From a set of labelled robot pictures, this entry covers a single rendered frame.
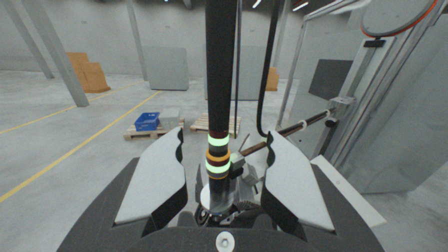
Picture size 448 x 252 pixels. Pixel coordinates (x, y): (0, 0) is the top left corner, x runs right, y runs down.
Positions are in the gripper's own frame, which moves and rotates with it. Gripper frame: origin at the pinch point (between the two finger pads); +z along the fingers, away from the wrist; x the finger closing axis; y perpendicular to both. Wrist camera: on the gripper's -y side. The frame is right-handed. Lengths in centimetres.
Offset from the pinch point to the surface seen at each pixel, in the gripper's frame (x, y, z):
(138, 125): -185, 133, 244
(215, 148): -1.3, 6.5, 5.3
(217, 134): -1.0, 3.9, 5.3
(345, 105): 47, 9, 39
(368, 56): 54, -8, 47
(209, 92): -2.1, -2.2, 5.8
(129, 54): -752, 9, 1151
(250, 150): 5.8, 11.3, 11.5
